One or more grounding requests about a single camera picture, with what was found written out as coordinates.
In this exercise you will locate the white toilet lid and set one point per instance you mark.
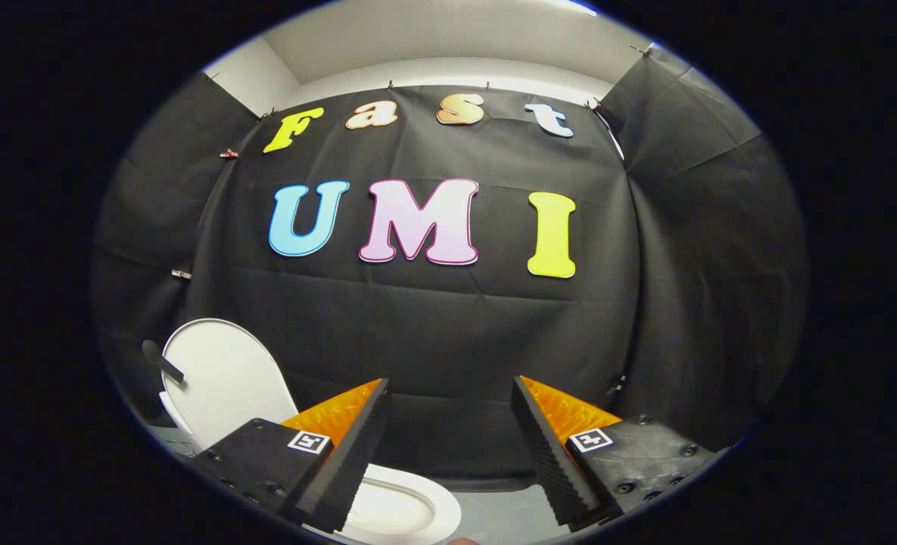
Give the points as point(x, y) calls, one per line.
point(225, 378)

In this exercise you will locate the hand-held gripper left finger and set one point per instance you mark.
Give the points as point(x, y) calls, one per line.
point(350, 465)

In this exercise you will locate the white toilet seat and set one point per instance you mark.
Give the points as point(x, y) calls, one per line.
point(444, 507)

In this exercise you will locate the white ceramic toilet body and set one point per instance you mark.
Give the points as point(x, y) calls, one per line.
point(387, 511)

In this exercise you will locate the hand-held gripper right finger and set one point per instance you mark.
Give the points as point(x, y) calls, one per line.
point(550, 458)

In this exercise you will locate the black backdrop cloth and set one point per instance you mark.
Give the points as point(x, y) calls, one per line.
point(433, 333)

